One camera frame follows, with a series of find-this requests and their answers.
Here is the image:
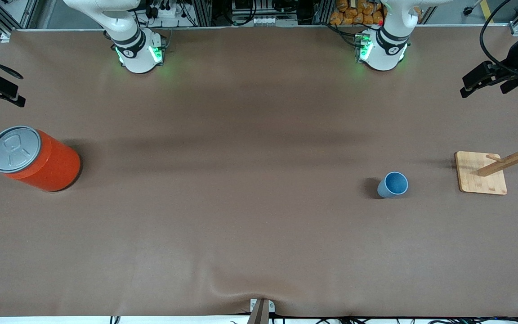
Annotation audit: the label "light blue plastic cup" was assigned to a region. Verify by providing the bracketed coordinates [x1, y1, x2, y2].
[377, 171, 409, 199]

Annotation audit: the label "wooden cup tree stand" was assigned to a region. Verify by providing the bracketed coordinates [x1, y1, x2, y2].
[455, 121, 518, 195]

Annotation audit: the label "orange can with grey lid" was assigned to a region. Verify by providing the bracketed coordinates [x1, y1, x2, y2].
[0, 126, 81, 193]

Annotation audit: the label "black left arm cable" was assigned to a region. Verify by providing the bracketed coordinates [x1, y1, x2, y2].
[479, 0, 518, 75]

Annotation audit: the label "white terminal block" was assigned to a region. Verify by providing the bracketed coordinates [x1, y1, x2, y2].
[249, 16, 299, 27]

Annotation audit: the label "white power strip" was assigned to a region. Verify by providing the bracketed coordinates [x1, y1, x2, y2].
[147, 0, 185, 19]

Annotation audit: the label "brown table mat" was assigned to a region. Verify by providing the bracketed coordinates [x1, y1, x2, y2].
[0, 25, 518, 318]

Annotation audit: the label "orange snack packets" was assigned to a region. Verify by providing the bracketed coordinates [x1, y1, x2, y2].
[330, 0, 386, 26]

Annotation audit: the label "aluminium frame post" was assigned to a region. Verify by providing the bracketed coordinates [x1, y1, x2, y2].
[312, 0, 334, 25]
[195, 0, 214, 27]

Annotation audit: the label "metal table edge bracket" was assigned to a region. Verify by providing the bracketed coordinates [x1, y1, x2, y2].
[247, 298, 276, 324]

